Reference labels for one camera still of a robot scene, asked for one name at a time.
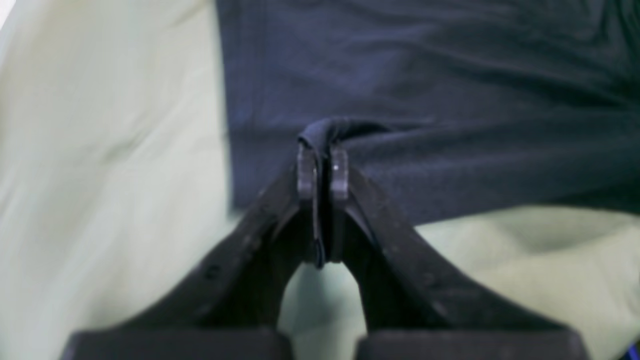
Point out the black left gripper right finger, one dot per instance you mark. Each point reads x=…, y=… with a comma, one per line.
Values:
x=417, y=304

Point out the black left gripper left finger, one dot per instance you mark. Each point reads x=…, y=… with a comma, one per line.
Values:
x=228, y=306

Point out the dark navy T-shirt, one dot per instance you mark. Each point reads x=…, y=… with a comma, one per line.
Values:
x=453, y=107

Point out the sage green table cloth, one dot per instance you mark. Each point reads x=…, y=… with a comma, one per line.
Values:
x=114, y=183

